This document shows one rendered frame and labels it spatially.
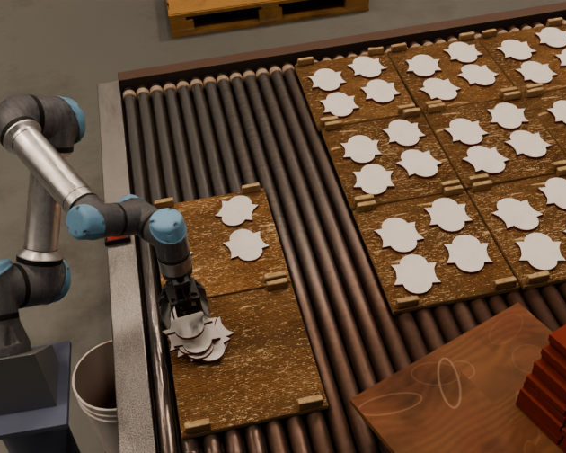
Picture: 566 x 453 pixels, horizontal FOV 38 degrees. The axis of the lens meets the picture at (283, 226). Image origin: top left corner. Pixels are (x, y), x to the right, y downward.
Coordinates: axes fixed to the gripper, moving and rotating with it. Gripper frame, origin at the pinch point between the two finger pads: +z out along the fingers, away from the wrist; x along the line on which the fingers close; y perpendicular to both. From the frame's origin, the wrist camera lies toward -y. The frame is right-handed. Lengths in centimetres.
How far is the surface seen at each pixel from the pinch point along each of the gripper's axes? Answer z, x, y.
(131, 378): 11.9, -16.7, 3.8
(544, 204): 10, 110, -13
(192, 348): 4.8, -0.5, 5.9
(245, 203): 9, 28, -46
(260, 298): 9.8, 20.9, -8.1
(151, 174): 12, 4, -74
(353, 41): 8, 93, -119
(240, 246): 8.9, 21.3, -28.5
